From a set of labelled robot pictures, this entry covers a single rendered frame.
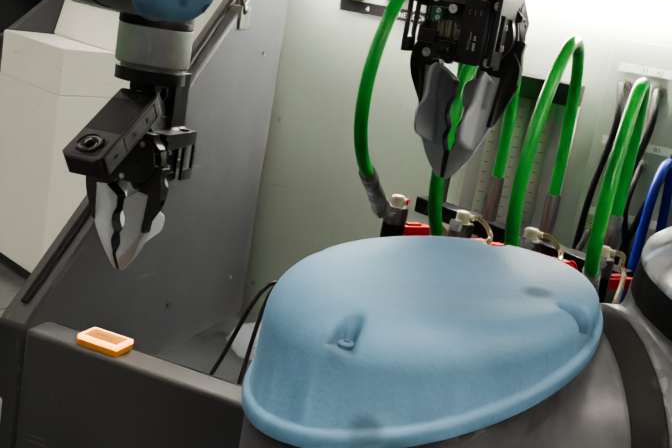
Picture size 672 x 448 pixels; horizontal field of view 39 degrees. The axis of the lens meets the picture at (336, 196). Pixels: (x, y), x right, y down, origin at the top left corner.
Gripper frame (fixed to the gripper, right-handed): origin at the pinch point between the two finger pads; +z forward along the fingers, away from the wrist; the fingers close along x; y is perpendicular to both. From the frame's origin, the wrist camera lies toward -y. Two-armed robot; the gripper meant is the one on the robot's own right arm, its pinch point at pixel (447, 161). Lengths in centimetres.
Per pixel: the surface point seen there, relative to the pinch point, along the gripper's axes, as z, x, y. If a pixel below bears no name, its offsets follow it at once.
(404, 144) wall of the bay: 8, -21, -57
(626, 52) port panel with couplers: -11, 7, -57
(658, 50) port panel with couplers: -12, 11, -57
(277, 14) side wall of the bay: -7, -43, -54
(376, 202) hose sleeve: 9.4, -11.9, -20.4
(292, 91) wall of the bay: 4, -40, -57
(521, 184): 2.7, 4.2, -13.5
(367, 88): -3.5, -11.9, -11.0
